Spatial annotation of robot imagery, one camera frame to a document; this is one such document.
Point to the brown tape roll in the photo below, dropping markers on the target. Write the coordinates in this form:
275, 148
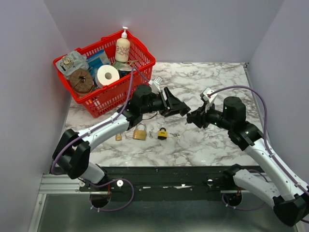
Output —
81, 81

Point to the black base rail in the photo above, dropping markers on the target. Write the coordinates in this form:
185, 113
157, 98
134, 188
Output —
161, 184

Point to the white toilet paper roll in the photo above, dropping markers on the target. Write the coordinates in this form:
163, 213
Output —
106, 75

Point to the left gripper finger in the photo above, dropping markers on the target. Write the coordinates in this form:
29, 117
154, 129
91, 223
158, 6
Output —
176, 104
168, 113

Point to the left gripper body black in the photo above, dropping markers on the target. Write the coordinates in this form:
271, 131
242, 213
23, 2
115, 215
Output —
157, 104

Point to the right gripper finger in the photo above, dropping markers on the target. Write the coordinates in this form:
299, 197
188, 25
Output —
200, 122
201, 110

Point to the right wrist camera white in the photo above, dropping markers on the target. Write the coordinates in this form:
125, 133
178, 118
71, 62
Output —
208, 96

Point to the black padlock with keys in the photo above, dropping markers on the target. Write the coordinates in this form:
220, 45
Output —
191, 118

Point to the green patterned packet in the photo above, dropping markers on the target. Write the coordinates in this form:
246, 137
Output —
124, 66

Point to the cream lotion pump bottle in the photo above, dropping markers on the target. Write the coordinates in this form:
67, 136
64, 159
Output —
122, 47

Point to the yellow padlock key bunch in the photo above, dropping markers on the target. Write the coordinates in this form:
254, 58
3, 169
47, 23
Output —
175, 135

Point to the blue plastic package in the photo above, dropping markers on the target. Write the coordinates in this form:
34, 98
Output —
98, 59

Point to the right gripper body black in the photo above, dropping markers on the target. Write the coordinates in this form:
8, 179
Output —
215, 117

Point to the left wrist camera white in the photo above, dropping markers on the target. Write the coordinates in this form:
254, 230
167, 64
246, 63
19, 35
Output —
155, 85

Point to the large brass padlock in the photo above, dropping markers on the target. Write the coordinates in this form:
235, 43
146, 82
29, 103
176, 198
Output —
140, 132

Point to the grey cartoon pouch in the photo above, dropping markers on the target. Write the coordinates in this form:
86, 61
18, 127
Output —
71, 62

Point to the red plastic basket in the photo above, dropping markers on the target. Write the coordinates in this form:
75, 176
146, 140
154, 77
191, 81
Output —
105, 99

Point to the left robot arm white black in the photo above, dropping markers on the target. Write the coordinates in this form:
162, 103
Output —
73, 150

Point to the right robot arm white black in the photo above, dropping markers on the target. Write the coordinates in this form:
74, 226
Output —
288, 194

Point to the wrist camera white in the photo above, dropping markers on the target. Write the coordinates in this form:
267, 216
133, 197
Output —
208, 96
155, 85

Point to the small brass padlock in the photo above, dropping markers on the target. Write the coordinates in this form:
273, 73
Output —
118, 137

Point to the yellow padlock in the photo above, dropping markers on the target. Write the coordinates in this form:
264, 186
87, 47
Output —
162, 134

